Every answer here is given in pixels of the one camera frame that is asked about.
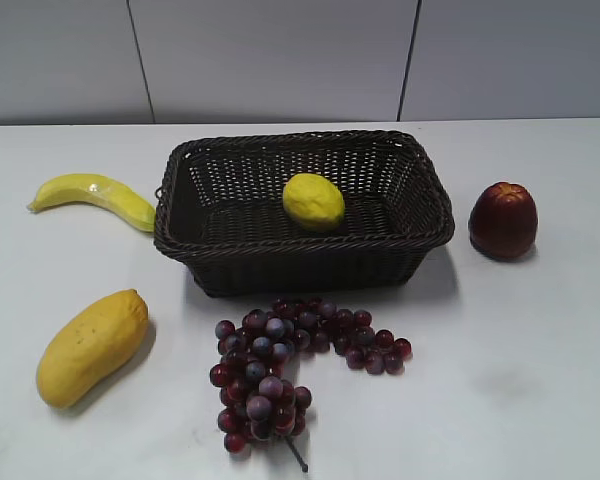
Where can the dark woven wicker basket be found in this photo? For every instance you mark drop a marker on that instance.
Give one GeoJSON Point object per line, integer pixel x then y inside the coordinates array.
{"type": "Point", "coordinates": [220, 212]}

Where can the yellow banana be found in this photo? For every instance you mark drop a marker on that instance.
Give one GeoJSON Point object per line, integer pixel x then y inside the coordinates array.
{"type": "Point", "coordinates": [97, 190]}

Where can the red apple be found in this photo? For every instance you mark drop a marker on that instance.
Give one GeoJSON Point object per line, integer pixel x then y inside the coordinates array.
{"type": "Point", "coordinates": [503, 222]}

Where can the yellow lemon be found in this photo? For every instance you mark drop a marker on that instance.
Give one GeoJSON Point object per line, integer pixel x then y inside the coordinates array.
{"type": "Point", "coordinates": [313, 202]}

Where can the purple grape bunch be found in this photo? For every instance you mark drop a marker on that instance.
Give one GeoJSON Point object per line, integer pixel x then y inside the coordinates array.
{"type": "Point", "coordinates": [261, 406]}

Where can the yellow mango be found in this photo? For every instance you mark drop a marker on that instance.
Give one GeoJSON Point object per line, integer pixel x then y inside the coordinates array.
{"type": "Point", "coordinates": [93, 345]}

